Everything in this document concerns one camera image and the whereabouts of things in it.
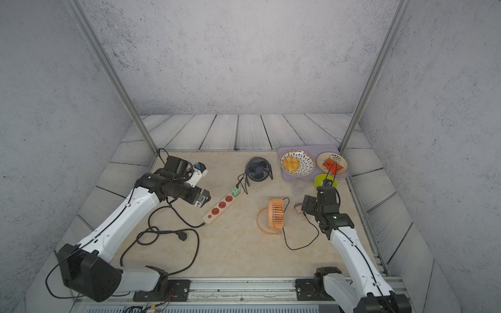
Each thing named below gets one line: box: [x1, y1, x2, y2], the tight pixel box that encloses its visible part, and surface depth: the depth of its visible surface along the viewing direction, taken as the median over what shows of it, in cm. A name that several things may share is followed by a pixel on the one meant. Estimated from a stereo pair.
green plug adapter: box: [231, 187, 242, 197], surface depth 96 cm
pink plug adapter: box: [293, 202, 304, 215], surface depth 97 cm
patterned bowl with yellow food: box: [279, 149, 316, 178], surface depth 113 cm
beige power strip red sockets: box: [202, 191, 244, 225], surface depth 95 cm
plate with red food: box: [316, 151, 349, 175], surface depth 115 cm
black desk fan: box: [243, 155, 274, 188], surface depth 104 cm
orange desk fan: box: [256, 198, 285, 236], surface depth 84 cm
